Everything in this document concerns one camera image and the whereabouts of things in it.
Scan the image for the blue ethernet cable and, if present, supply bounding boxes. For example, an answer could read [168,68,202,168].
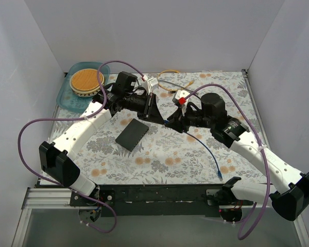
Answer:
[163,119,224,179]

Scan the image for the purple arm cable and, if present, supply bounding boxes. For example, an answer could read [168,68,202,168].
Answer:
[17,60,147,235]
[182,83,271,241]

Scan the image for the woven basket plate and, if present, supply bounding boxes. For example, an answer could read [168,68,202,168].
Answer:
[69,68,105,97]

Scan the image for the yellow ethernet cable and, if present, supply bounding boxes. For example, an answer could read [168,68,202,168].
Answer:
[156,69,195,92]

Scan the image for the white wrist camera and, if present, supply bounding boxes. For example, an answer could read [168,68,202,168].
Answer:
[172,90,190,115]
[141,75,159,95]

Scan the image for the aluminium frame rail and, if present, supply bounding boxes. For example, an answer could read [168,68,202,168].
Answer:
[11,187,80,247]

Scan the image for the teal plastic tray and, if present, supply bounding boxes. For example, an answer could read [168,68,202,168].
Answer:
[56,62,110,113]

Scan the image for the black ethernet cable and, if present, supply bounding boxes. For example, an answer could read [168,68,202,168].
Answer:
[154,80,178,93]

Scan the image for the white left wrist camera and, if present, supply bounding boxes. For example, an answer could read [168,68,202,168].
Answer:
[141,75,159,95]

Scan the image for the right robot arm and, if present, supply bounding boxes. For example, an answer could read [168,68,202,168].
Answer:
[165,90,309,221]

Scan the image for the floral table mat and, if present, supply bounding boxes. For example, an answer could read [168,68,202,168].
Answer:
[75,72,266,184]

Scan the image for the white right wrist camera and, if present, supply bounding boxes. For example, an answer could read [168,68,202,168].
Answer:
[172,90,190,115]

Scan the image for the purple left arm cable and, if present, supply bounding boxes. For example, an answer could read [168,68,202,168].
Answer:
[17,60,147,235]

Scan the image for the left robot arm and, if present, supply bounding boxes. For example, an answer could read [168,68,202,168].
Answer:
[39,72,165,206]

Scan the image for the black network switch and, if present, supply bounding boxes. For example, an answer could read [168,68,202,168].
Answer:
[115,119,149,152]

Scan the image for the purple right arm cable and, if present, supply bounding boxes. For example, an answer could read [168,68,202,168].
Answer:
[182,83,271,241]

